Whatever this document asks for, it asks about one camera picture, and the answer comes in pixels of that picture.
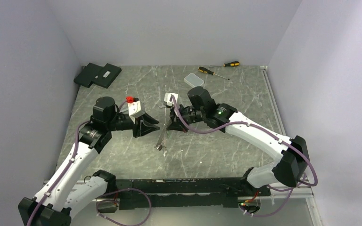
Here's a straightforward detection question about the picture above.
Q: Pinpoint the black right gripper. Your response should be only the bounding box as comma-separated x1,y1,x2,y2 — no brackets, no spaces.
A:
166,103,206,133

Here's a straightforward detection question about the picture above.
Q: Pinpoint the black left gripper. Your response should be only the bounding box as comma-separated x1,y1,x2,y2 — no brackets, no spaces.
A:
107,113,160,138

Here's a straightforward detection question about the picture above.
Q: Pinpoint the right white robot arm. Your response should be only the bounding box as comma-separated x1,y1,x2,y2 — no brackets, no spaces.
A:
164,86,309,195

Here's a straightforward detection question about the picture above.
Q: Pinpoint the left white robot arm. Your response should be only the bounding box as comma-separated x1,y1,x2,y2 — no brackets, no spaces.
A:
18,97,160,226

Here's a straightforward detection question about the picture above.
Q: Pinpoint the white plastic box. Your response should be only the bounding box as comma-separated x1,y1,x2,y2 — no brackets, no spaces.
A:
184,73,205,88

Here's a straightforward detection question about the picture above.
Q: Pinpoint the orange black screwdriver near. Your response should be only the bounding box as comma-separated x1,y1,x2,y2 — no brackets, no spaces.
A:
198,66,230,81

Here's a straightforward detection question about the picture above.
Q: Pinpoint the orange black screwdriver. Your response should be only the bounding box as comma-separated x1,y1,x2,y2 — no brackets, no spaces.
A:
209,61,240,67
198,66,230,81

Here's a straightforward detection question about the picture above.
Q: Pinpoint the black flat case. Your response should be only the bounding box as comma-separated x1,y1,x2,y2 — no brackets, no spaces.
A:
74,63,122,89

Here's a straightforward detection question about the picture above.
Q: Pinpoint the orange black screwdriver far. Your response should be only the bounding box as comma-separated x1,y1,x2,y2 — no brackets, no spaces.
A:
209,61,240,67

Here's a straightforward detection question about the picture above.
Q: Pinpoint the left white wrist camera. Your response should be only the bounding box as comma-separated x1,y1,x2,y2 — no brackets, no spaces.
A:
126,96,146,119

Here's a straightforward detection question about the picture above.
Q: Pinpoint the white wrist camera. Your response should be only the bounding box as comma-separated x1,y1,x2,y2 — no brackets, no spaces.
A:
126,96,146,119
164,93,179,108

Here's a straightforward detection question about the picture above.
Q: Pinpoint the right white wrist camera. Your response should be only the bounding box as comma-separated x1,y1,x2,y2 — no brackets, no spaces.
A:
164,93,179,108

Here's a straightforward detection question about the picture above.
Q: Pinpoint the purple cable at base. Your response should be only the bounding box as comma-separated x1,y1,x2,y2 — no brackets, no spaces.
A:
95,188,152,226

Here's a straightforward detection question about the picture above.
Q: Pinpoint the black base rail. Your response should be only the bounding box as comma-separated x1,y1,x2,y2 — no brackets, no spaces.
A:
92,169,271,210

